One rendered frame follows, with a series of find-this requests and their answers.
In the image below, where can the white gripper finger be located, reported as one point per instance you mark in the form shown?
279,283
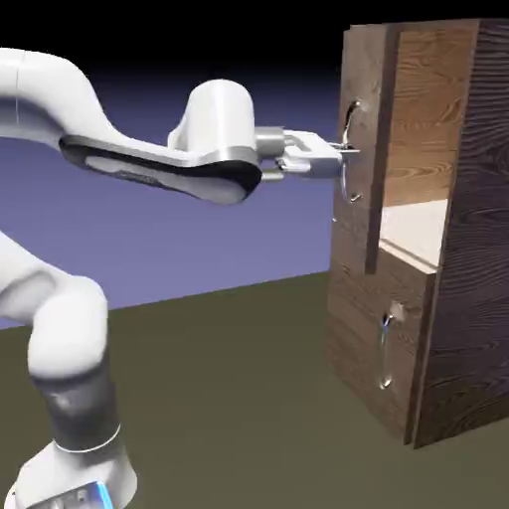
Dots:
346,150

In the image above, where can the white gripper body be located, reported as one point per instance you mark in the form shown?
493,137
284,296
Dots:
318,153

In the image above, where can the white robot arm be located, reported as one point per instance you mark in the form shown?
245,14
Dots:
87,131

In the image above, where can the brown wooden cabinet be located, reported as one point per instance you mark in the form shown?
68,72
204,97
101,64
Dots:
473,238

